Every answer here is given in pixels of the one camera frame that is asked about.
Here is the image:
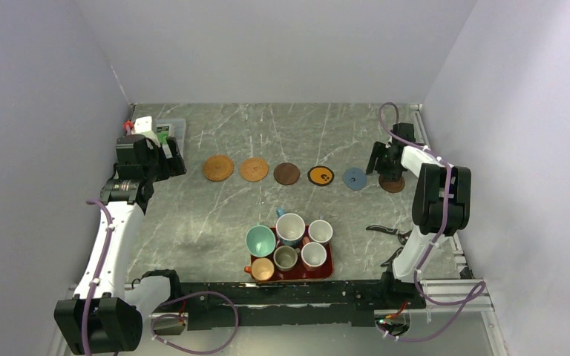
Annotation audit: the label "brown wooden coaster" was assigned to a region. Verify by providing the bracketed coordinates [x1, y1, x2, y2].
[379, 176, 405, 194]

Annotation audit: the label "blue felt coaster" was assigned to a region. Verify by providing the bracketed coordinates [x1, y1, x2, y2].
[342, 167, 367, 191]

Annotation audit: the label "woven rattan coaster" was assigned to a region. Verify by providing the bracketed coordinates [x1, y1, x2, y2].
[202, 155, 235, 182]
[240, 157, 269, 182]

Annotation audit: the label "black orange smiley coaster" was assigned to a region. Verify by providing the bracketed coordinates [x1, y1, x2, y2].
[307, 165, 335, 187]

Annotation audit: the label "dark wooden coaster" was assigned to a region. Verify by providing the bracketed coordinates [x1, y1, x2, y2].
[273, 162, 301, 185]

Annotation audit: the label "blue white cup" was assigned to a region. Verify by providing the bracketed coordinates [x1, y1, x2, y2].
[275, 208, 307, 248]

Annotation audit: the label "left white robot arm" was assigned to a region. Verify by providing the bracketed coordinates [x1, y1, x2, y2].
[53, 133, 184, 355]

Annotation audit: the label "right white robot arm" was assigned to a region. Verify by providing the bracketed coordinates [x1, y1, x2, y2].
[366, 123, 472, 308]

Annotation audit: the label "small white cup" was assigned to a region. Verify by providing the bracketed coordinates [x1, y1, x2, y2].
[307, 219, 334, 245]

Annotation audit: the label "teal green cup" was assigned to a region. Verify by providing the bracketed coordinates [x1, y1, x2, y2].
[245, 225, 277, 257]

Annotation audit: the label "red white cup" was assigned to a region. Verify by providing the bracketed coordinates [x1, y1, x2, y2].
[301, 237, 327, 271]

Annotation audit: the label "orange cup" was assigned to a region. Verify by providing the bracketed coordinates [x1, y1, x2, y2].
[243, 257, 275, 283]

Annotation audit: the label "olive green cup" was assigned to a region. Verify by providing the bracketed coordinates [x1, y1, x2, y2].
[273, 245, 298, 272]

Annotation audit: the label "clear plastic screw box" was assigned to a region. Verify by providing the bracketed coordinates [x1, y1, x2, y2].
[155, 118, 187, 151]

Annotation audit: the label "black pliers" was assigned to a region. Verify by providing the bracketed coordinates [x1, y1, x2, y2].
[365, 225, 412, 267]

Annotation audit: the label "red serving tray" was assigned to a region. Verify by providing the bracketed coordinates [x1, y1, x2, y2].
[248, 227, 333, 283]

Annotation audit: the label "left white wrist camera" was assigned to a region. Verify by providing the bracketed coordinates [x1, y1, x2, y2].
[123, 116, 160, 145]

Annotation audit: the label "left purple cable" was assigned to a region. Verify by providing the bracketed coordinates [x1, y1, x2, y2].
[79, 199, 240, 356]

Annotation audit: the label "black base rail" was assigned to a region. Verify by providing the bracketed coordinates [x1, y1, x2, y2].
[156, 272, 426, 331]

